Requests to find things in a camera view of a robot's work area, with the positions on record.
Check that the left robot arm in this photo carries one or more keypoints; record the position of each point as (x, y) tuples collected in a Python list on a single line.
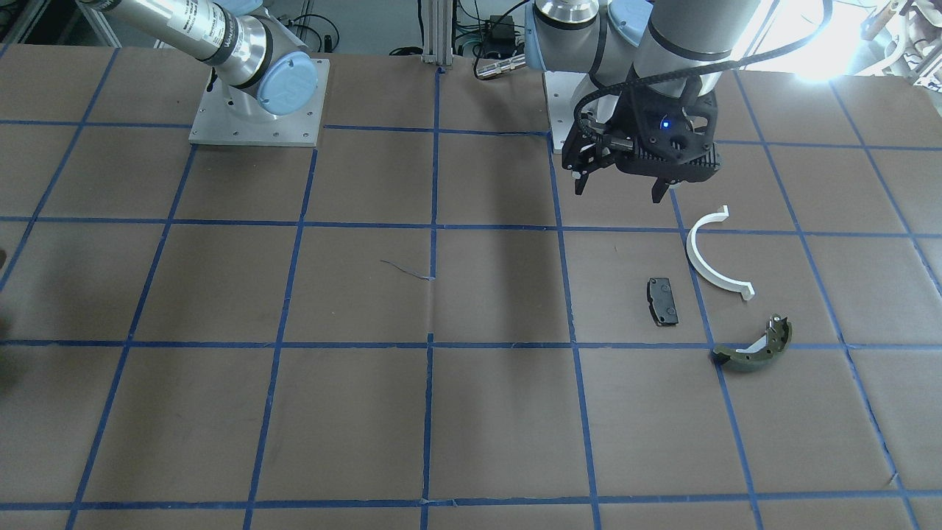
[(659, 41)]

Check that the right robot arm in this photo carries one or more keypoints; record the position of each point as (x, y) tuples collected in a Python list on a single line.
[(248, 48)]

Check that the aluminium frame post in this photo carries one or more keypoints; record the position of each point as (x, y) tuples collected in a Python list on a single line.
[(437, 26)]

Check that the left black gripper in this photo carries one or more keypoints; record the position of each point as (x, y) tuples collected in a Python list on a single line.
[(631, 118)]

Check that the black brake pad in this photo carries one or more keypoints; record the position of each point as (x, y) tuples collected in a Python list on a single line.
[(661, 303)]

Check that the green brake shoe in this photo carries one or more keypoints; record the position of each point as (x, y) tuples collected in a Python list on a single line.
[(760, 354)]

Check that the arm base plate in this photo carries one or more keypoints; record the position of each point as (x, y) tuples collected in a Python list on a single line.
[(563, 90), (227, 117)]

